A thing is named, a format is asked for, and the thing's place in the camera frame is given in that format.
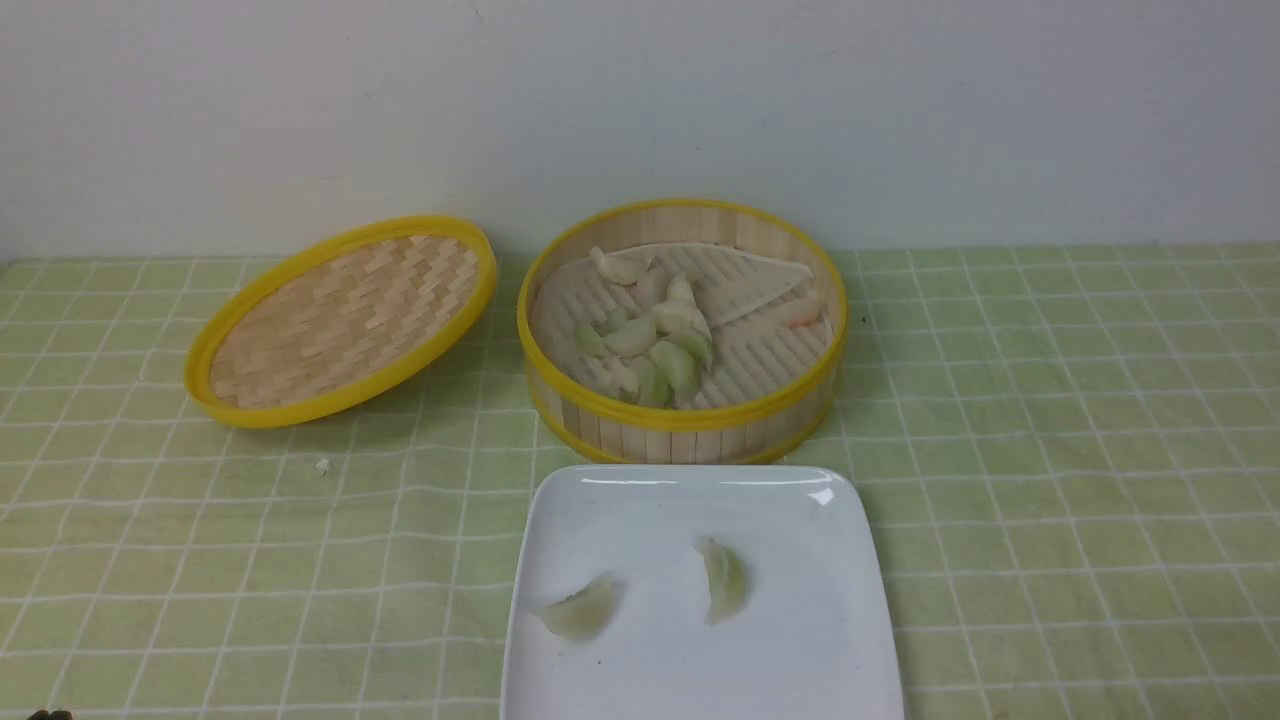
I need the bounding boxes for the pale green dumpling left steamer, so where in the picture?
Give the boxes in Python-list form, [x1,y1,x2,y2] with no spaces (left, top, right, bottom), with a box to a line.
[573,306,658,359]

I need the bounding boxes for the dark object bottom left corner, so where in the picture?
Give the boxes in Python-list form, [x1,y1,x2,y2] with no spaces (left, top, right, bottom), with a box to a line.
[28,708,76,720]

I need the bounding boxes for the white dumpling top of steamer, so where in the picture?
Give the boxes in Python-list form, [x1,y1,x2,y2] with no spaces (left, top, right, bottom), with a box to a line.
[589,247,652,287]

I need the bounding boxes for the yellow rimmed bamboo steamer lid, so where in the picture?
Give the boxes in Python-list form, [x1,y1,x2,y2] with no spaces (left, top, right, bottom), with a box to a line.
[184,215,498,429]

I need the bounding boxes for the white steamer liner paper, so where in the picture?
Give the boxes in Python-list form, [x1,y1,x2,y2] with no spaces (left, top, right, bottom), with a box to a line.
[529,242,833,410]

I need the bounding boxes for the green dumpling front steamer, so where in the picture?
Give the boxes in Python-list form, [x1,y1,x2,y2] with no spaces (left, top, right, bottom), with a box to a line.
[648,340,701,404]

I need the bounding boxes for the pale green dumpling upright plate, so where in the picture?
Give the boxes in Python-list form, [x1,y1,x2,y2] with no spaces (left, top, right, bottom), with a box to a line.
[695,537,750,626]

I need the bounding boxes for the green checkered tablecloth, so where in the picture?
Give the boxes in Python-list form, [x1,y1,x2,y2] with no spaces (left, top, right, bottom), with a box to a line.
[1,245,1279,719]

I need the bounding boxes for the pale green dumpling left plate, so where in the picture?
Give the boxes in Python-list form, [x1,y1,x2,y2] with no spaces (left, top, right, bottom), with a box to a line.
[532,574,625,643]

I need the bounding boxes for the pink white dumpling right steamer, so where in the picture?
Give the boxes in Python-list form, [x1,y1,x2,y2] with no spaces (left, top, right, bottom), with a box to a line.
[768,295,827,328]

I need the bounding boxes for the yellow rimmed bamboo steamer basket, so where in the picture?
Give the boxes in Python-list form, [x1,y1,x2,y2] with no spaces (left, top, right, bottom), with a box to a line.
[517,199,850,464]

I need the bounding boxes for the white square plate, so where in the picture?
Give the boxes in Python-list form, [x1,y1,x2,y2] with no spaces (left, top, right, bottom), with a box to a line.
[500,465,908,719]

